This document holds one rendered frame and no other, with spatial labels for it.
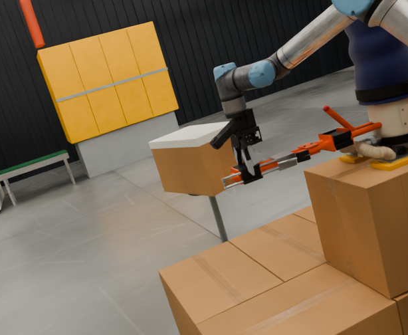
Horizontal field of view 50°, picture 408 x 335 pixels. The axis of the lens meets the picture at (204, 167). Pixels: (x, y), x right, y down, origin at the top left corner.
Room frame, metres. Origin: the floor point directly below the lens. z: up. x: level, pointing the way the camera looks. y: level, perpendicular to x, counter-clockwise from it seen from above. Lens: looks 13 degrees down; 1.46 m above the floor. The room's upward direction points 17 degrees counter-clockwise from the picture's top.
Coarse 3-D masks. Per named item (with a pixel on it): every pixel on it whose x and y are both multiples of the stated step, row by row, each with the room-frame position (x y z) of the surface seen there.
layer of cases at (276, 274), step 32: (288, 224) 2.16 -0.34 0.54; (192, 256) 2.12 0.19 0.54; (224, 256) 2.01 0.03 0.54; (256, 256) 1.90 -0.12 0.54; (288, 256) 1.81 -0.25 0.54; (320, 256) 1.73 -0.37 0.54; (192, 288) 1.78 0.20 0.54; (224, 288) 1.70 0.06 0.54; (256, 288) 1.62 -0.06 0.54; (288, 288) 1.55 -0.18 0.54; (320, 288) 1.49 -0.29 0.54; (352, 288) 1.43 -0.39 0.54; (192, 320) 1.53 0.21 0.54; (224, 320) 1.47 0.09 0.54; (256, 320) 1.41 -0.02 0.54; (288, 320) 1.35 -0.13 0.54; (320, 320) 1.30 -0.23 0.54; (352, 320) 1.25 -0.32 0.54; (384, 320) 1.27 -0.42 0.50
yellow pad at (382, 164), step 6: (402, 150) 1.44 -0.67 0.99; (396, 156) 1.44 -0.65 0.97; (402, 156) 1.42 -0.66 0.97; (372, 162) 1.47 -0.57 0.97; (378, 162) 1.45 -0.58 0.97; (384, 162) 1.43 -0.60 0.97; (390, 162) 1.41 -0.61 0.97; (396, 162) 1.40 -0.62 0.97; (402, 162) 1.39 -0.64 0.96; (378, 168) 1.43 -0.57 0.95; (384, 168) 1.40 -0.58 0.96; (390, 168) 1.38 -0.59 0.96; (396, 168) 1.39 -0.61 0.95
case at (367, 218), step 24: (312, 168) 1.67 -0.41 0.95; (336, 168) 1.58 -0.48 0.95; (360, 168) 1.50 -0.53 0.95; (312, 192) 1.65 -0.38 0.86; (336, 192) 1.47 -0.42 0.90; (360, 192) 1.33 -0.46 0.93; (384, 192) 1.31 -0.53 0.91; (336, 216) 1.51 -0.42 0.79; (360, 216) 1.36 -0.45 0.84; (384, 216) 1.30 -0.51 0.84; (336, 240) 1.55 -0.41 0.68; (360, 240) 1.39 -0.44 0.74; (384, 240) 1.30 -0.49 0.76; (336, 264) 1.59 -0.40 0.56; (360, 264) 1.42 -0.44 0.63; (384, 264) 1.29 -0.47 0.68; (384, 288) 1.31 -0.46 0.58
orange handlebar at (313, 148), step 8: (360, 128) 1.51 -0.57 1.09; (368, 128) 1.50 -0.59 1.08; (376, 128) 1.51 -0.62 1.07; (304, 144) 1.50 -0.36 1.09; (312, 144) 1.47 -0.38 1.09; (320, 144) 1.46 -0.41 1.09; (328, 144) 1.46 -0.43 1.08; (296, 152) 1.44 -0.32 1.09; (312, 152) 1.45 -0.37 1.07; (264, 168) 1.41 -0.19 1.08
